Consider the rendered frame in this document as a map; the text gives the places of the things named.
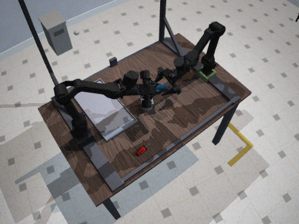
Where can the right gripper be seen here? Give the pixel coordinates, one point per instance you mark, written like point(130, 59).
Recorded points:
point(144, 75)

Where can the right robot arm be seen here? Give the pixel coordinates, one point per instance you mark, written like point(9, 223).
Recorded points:
point(110, 90)

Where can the red screwdriver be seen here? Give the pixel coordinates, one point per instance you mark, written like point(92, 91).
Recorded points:
point(141, 150)

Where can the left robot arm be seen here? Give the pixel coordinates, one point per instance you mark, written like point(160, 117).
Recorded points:
point(192, 57)

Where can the blue electric screwdriver barrel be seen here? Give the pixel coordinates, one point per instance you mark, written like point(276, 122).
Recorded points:
point(162, 88)

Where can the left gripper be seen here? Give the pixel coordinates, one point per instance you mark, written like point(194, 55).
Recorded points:
point(175, 89)

